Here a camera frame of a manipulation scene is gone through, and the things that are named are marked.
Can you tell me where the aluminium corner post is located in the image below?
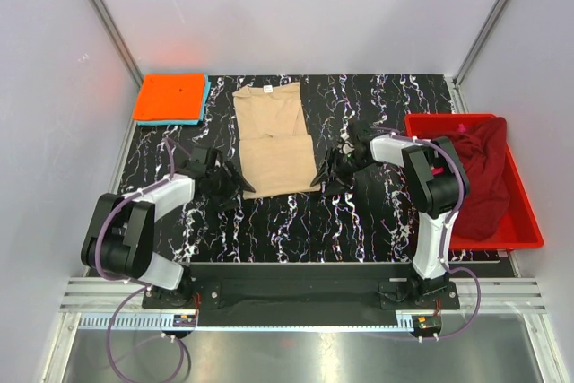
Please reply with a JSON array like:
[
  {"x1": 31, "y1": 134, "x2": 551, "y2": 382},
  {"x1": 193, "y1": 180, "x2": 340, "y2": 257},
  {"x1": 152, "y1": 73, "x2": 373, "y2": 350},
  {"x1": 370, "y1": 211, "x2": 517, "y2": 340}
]
[
  {"x1": 89, "y1": 0, "x2": 144, "y2": 88},
  {"x1": 452, "y1": 0, "x2": 511, "y2": 89}
]

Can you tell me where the black marble-pattern mat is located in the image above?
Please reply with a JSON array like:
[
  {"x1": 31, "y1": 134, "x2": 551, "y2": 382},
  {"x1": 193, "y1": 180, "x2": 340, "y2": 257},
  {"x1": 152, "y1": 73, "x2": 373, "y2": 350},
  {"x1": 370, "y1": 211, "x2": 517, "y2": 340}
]
[{"x1": 118, "y1": 74, "x2": 455, "y2": 264}]

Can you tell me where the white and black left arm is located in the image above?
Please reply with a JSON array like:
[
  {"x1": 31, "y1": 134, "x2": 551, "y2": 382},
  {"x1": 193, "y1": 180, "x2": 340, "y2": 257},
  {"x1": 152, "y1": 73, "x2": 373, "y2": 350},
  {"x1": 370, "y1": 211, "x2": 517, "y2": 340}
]
[{"x1": 80, "y1": 147, "x2": 255, "y2": 307}]

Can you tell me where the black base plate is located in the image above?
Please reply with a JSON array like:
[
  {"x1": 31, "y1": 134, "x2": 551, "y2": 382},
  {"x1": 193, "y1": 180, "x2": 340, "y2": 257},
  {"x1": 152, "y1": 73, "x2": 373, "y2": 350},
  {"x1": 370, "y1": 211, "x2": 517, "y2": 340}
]
[{"x1": 143, "y1": 263, "x2": 460, "y2": 310}]

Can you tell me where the controller board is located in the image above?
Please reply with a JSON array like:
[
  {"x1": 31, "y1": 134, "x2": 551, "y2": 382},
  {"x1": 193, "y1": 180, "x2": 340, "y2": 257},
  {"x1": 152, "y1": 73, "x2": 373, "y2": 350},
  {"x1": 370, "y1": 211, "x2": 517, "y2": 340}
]
[
  {"x1": 173, "y1": 314, "x2": 197, "y2": 328},
  {"x1": 414, "y1": 315, "x2": 442, "y2": 332}
]

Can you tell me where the beige t-shirt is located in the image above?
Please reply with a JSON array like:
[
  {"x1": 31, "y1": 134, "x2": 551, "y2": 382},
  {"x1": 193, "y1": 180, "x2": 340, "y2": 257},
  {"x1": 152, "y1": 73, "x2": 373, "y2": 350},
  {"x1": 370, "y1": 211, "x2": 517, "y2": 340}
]
[{"x1": 233, "y1": 83, "x2": 320, "y2": 200}]

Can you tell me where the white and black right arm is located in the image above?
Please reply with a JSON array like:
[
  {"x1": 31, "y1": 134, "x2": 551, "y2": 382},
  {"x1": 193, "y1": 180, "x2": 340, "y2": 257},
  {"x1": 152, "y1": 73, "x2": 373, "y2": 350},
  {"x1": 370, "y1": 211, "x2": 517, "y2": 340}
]
[{"x1": 311, "y1": 122, "x2": 470, "y2": 305}]

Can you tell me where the pink garment in bin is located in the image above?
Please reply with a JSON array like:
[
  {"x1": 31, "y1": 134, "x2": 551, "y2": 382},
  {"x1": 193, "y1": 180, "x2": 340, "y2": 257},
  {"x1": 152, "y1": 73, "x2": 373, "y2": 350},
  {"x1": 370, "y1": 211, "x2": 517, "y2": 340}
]
[{"x1": 432, "y1": 123, "x2": 473, "y2": 171}]

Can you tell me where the right controller board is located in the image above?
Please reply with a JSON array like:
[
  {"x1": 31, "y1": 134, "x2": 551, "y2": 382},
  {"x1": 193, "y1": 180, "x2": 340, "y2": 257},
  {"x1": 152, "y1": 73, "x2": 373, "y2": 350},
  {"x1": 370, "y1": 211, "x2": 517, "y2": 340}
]
[{"x1": 414, "y1": 315, "x2": 442, "y2": 332}]

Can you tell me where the right aluminium corner post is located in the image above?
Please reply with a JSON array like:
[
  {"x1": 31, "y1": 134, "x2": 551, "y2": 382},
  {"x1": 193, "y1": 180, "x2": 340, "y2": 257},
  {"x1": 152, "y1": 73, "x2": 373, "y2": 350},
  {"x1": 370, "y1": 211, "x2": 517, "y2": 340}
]
[{"x1": 452, "y1": 0, "x2": 511, "y2": 89}]

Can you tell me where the dark red t-shirt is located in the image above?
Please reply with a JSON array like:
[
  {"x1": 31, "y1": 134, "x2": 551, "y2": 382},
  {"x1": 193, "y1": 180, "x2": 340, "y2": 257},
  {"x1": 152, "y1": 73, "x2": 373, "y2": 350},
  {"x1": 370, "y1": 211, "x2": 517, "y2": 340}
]
[{"x1": 448, "y1": 117, "x2": 510, "y2": 240}]

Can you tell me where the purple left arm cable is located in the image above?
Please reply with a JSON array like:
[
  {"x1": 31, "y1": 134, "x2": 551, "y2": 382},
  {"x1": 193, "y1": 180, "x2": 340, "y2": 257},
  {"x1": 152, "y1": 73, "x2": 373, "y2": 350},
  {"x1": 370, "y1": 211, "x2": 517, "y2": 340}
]
[{"x1": 91, "y1": 136, "x2": 193, "y2": 379}]

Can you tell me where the folded teal t-shirt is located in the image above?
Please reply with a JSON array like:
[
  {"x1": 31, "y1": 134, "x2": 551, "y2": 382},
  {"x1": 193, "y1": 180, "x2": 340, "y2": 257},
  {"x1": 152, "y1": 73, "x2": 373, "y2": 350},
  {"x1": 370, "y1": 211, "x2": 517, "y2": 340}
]
[{"x1": 135, "y1": 74, "x2": 212, "y2": 127}]

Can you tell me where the left aluminium corner post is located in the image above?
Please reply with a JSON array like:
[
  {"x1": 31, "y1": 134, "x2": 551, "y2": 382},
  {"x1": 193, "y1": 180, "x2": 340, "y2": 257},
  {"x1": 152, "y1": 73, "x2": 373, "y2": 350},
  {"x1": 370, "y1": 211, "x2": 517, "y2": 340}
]
[{"x1": 89, "y1": 0, "x2": 144, "y2": 88}]

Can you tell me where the folded orange t-shirt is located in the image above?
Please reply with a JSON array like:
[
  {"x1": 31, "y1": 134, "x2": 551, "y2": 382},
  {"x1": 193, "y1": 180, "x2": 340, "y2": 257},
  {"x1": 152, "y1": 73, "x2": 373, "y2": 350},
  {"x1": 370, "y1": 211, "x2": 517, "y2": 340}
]
[{"x1": 132, "y1": 74, "x2": 208, "y2": 122}]

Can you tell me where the left controller board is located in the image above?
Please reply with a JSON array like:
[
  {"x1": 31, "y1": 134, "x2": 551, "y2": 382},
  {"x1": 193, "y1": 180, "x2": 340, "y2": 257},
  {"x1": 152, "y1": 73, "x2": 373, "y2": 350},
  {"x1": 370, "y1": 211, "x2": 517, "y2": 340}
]
[{"x1": 173, "y1": 314, "x2": 197, "y2": 328}]

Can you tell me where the red plastic bin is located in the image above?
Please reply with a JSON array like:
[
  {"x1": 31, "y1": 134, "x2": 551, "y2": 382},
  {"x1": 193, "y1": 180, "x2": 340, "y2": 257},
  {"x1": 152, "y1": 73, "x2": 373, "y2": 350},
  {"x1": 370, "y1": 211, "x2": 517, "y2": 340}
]
[{"x1": 404, "y1": 114, "x2": 544, "y2": 250}]

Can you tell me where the aluminium frame rail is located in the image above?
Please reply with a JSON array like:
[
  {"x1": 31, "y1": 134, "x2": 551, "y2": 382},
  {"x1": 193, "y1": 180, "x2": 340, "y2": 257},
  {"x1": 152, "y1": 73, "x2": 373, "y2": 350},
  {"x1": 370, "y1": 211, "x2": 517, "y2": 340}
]
[{"x1": 59, "y1": 278, "x2": 545, "y2": 333}]

